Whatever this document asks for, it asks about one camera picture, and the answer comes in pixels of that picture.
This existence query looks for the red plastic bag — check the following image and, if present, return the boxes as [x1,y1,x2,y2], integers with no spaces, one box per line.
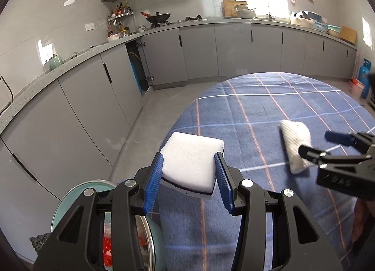
[102,223,113,270]

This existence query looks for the white ribbed cloth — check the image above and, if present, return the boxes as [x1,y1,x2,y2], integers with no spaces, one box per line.
[280,119,313,174]

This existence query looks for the dark grey knitted cloth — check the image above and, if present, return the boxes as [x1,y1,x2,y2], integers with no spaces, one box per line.
[29,233,51,255]

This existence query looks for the white black sponge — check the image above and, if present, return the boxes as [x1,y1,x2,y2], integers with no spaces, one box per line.
[161,132,224,198]

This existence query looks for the teal trash bin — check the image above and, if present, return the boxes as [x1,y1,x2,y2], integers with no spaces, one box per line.
[51,180,167,270]

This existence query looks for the person right hand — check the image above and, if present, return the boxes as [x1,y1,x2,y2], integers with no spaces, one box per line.
[352,199,375,242]

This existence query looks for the red white waste bucket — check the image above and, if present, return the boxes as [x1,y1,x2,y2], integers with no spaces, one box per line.
[349,78,364,100]

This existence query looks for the blue plaid tablecloth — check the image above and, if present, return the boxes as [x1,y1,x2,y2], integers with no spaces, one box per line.
[158,72,374,270]

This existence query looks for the blue gas cylinder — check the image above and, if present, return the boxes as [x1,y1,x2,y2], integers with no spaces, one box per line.
[358,59,371,99]

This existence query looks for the brown board on counter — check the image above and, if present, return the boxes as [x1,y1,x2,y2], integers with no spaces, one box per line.
[340,26,357,45]

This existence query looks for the grey lower cabinets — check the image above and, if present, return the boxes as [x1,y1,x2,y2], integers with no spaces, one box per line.
[1,20,356,261]

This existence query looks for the white pot with lid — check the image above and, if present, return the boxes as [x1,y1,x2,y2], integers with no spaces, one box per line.
[235,6,256,20]

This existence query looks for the wooden cutting board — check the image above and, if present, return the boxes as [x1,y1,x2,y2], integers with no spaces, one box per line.
[222,0,247,18]

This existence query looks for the green kettle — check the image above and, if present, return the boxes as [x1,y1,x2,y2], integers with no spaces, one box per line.
[48,54,63,71]

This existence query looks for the black wok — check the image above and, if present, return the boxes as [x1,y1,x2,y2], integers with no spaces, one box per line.
[140,11,170,24]

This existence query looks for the metal spice rack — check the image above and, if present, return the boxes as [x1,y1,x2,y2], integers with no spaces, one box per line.
[107,1,134,37]

